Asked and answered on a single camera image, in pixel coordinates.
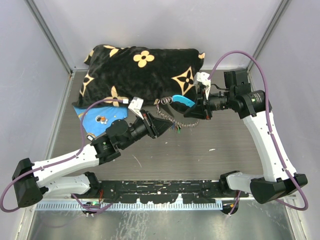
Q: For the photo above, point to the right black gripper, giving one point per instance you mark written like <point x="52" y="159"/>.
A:
<point x="202" y="110"/>

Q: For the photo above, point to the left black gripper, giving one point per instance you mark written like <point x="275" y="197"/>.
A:
<point x="155" y="126"/>

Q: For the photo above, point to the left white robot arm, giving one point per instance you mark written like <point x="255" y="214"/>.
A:
<point x="34" y="180"/>

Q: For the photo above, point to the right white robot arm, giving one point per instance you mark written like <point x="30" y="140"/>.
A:
<point x="280" y="178"/>

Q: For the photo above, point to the blue cartoon cloth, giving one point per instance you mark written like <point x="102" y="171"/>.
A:
<point x="98" y="119"/>

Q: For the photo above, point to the black floral plush pillow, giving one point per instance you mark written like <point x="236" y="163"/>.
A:
<point x="118" y="73"/>

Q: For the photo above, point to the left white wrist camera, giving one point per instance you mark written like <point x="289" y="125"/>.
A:
<point x="134" y="105"/>

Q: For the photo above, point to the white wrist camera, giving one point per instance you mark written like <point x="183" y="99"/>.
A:
<point x="134" y="105"/>
<point x="203" y="78"/>

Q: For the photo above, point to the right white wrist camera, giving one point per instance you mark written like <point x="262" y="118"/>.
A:
<point x="203" y="78"/>

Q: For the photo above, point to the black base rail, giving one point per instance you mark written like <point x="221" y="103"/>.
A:
<point x="158" y="191"/>

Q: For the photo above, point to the white slotted cable duct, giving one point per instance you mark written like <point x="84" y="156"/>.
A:
<point x="138" y="206"/>

